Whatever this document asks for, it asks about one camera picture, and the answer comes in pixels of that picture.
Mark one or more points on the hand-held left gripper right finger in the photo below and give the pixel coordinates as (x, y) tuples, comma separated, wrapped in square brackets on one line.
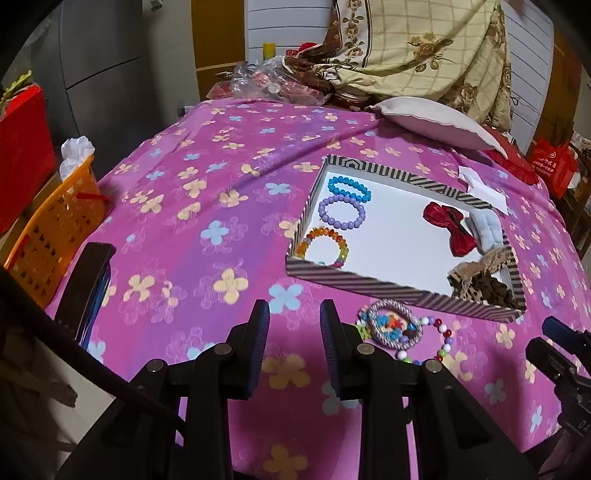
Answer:
[(330, 350)]

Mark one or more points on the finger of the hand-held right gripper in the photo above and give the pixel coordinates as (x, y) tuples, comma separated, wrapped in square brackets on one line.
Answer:
[(549, 360), (556, 328)]

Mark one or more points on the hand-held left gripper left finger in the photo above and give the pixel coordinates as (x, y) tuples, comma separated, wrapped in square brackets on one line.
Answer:
[(256, 350)]

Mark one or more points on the brown leopard hair bow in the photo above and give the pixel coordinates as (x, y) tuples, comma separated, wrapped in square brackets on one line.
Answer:
[(480, 265)]

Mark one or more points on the light blue plush hair clip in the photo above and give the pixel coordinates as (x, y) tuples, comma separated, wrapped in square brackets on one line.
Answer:
[(485, 228)]

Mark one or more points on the striped cardboard box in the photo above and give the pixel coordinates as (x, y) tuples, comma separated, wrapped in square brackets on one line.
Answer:
[(392, 240)]

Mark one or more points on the red bow hair clip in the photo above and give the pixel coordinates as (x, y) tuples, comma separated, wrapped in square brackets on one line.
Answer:
[(455, 230)]

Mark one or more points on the white paper slip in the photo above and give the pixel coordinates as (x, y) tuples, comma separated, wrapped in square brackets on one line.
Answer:
[(485, 189)]

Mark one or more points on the red printed shopping bag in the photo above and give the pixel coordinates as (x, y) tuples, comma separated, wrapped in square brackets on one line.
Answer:
[(554, 166)]

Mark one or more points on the red cloth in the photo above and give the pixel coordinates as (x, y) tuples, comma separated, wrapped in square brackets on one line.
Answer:
[(512, 159)]

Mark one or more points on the black flat panel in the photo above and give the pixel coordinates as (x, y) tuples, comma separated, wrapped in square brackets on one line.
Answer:
[(87, 286)]

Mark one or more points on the orange plastic basket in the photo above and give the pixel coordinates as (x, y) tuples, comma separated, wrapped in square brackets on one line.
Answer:
[(51, 240)]

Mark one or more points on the white pink pillow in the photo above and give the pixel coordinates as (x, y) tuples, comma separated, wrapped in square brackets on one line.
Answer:
[(434, 120)]

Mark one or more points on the glass jar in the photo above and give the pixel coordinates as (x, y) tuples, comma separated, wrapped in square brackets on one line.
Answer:
[(351, 99)]

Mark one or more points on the white slatted panel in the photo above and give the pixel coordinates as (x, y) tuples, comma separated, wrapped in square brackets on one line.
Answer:
[(528, 69)]

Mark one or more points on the white plastic bag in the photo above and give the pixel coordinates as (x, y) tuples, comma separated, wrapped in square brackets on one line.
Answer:
[(76, 152)]

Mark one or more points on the clear plastic bag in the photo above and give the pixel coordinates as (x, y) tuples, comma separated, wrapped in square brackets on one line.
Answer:
[(258, 78)]

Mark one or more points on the small yellow bottle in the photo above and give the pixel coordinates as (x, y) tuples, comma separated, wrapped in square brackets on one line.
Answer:
[(269, 50)]

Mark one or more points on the red woven bag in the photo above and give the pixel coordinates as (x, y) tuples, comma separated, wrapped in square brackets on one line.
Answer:
[(25, 147)]

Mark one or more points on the grey cabinet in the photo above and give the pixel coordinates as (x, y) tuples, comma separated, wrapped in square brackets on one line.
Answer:
[(120, 69)]

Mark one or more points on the yellow floral quilt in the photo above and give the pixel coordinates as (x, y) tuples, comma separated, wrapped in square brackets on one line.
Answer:
[(425, 41)]

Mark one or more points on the white slatted door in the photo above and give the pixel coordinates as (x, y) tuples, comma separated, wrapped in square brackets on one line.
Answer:
[(291, 23)]

